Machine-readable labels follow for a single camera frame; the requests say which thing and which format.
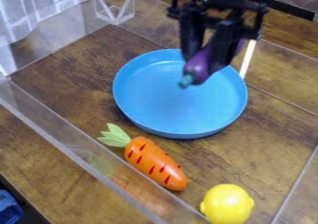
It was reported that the blue round tray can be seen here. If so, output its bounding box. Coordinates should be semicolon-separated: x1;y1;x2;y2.
113;49;248;139

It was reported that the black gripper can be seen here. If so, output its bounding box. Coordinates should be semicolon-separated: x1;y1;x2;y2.
168;0;267;73

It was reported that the yellow toy lemon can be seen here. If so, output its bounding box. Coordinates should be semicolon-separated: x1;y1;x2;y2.
200;184;255;224

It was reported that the white checkered curtain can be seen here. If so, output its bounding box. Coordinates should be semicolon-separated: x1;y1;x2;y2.
0;0;125;46

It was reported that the clear acrylic enclosure wall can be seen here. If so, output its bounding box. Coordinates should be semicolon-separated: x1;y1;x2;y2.
0;0;318;224

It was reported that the orange toy carrot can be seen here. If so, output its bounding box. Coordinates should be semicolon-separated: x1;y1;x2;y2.
97;123;188;191

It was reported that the purple toy eggplant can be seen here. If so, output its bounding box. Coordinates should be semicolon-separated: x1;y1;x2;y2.
179;39;244;88

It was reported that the blue object at corner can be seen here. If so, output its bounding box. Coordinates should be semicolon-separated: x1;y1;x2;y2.
0;190;24;224

